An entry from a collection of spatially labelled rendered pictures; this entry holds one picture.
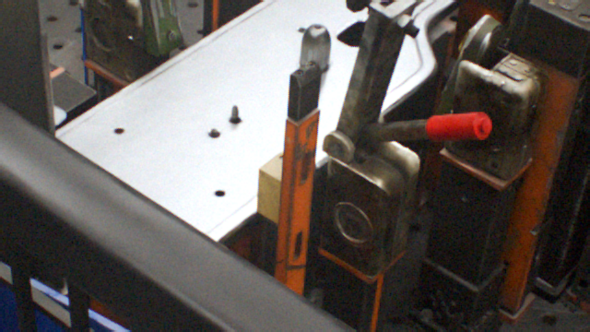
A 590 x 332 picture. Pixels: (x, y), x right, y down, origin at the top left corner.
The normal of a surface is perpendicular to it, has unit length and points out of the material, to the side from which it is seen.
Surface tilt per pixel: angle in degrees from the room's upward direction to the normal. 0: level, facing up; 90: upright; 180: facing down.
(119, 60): 90
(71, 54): 0
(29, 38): 90
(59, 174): 0
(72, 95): 0
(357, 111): 90
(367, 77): 90
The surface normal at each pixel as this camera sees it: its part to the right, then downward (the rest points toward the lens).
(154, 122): 0.06, -0.75
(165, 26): 0.77, 0.29
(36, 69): -0.63, 0.48
